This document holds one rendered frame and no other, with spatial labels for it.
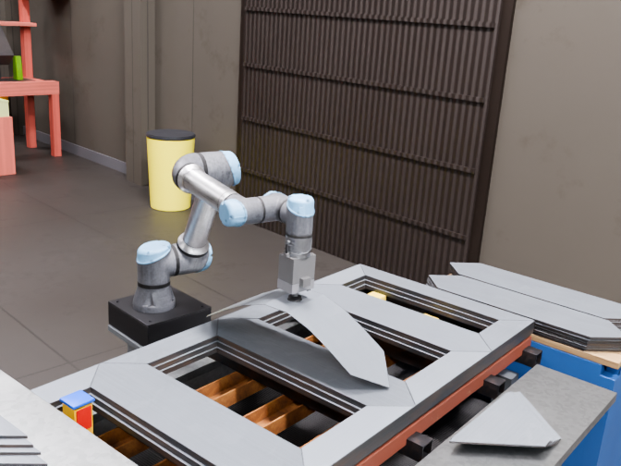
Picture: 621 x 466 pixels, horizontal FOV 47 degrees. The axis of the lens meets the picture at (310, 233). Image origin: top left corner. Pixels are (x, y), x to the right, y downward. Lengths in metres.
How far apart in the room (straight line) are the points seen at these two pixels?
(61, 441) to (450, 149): 3.74
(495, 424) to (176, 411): 0.85
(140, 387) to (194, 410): 0.18
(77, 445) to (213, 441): 0.42
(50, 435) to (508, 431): 1.18
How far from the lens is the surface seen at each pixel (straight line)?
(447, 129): 4.76
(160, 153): 6.46
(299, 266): 1.97
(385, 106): 5.07
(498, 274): 2.99
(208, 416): 1.80
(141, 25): 7.29
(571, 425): 2.21
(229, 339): 2.17
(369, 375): 1.94
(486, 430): 2.01
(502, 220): 4.67
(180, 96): 7.04
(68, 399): 1.86
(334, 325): 1.99
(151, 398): 1.88
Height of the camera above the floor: 1.82
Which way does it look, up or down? 17 degrees down
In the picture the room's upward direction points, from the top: 4 degrees clockwise
